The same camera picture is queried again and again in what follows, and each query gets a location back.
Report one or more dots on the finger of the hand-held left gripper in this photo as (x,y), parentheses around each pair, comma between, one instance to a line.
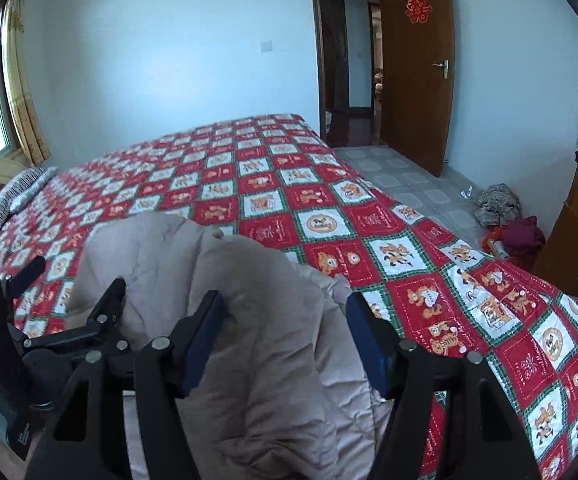
(104,310)
(26,275)

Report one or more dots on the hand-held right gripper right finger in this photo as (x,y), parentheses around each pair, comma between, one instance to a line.
(369,345)

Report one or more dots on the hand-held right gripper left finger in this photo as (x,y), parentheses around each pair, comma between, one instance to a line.
(204,340)

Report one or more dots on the beige puffer jacket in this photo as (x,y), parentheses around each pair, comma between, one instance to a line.
(269,335)

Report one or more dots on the grey striped pillow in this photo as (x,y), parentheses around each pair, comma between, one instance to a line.
(19,185)

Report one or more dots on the red printed bedspread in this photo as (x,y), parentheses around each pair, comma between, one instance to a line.
(369,220)

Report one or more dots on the dark red crumpled cloth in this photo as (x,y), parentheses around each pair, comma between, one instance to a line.
(524,237)

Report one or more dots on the yellow patterned curtain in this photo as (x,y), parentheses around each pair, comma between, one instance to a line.
(21,85)

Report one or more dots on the grey crumpled cloth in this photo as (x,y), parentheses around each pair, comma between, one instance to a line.
(499,205)

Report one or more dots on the wooden cabinet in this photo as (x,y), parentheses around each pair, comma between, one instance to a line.
(569,240)

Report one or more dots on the brown wooden door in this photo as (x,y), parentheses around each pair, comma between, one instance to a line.
(414,100)

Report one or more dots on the red paper door decoration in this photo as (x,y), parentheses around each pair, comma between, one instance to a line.
(418,7)

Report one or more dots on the brown wooden door frame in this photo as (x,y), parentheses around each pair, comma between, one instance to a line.
(314,60)

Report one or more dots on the white wall switch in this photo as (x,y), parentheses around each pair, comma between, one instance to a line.
(266,46)

